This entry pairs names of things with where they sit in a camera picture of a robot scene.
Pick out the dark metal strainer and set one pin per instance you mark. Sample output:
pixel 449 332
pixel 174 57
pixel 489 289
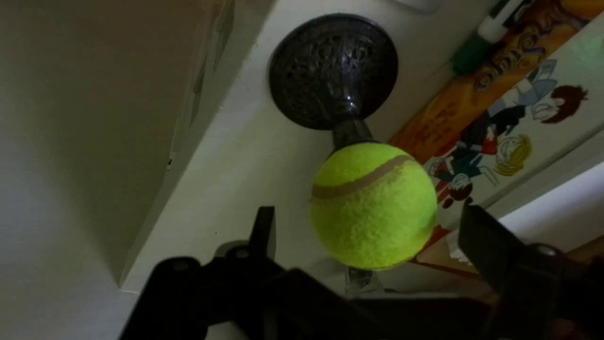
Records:
pixel 332 68

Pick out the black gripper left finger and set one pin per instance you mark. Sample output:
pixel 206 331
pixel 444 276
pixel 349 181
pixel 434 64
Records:
pixel 264 232

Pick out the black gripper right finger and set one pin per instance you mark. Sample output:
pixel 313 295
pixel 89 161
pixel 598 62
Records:
pixel 497 251

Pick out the green and white marker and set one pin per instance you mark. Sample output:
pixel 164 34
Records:
pixel 487 38

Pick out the yellow-green tennis ball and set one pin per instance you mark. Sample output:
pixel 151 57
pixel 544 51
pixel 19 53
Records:
pixel 374 204

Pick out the cartoon board game box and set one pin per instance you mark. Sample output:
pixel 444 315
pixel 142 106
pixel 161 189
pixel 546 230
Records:
pixel 534 125

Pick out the white glass-door cabinet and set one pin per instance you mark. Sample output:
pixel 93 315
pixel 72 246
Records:
pixel 251 162

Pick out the colourful cartoon picture book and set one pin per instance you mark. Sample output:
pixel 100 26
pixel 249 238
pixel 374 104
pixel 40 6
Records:
pixel 464 100

